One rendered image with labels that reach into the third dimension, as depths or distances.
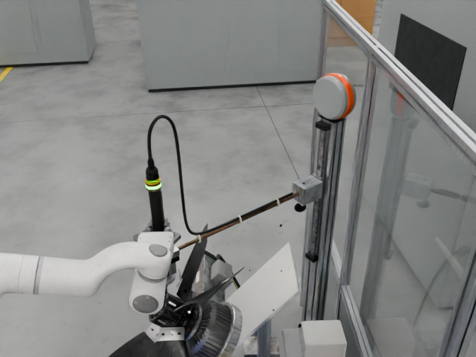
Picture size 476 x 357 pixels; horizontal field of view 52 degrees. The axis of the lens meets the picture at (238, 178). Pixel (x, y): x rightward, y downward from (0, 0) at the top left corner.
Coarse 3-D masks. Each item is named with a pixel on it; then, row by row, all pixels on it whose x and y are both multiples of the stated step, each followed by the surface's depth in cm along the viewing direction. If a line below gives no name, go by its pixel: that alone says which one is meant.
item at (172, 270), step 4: (176, 248) 151; (176, 252) 151; (172, 256) 150; (176, 256) 151; (172, 260) 150; (176, 260) 151; (172, 264) 152; (172, 268) 152; (172, 272) 153; (176, 272) 154; (172, 276) 153; (168, 280) 151; (172, 280) 152; (168, 284) 151
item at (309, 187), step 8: (312, 176) 183; (320, 176) 181; (296, 184) 178; (304, 184) 178; (312, 184) 178; (320, 184) 179; (296, 192) 180; (304, 192) 176; (312, 192) 178; (320, 192) 181; (304, 200) 177; (312, 200) 180
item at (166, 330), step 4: (160, 328) 170; (164, 328) 170; (168, 328) 170; (172, 328) 170; (176, 328) 170; (180, 328) 170; (184, 328) 170; (160, 332) 168; (164, 332) 168; (168, 332) 168; (176, 332) 168; (180, 332) 168; (184, 332) 168; (160, 336) 167; (164, 336) 167; (168, 336) 167; (172, 336) 167; (176, 336) 167; (180, 336) 167; (160, 340) 165; (164, 340) 165; (168, 340) 165
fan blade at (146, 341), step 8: (136, 336) 179; (144, 336) 177; (128, 344) 180; (136, 344) 178; (144, 344) 177; (152, 344) 176; (120, 352) 182; (128, 352) 179; (136, 352) 178; (144, 352) 176
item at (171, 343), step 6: (156, 342) 164; (162, 342) 164; (168, 342) 164; (174, 342) 164; (180, 342) 164; (156, 348) 162; (162, 348) 162; (168, 348) 161; (174, 348) 161; (180, 348) 161; (186, 348) 161; (150, 354) 161; (156, 354) 160; (162, 354) 159; (168, 354) 159; (174, 354) 159; (180, 354) 159; (186, 354) 159
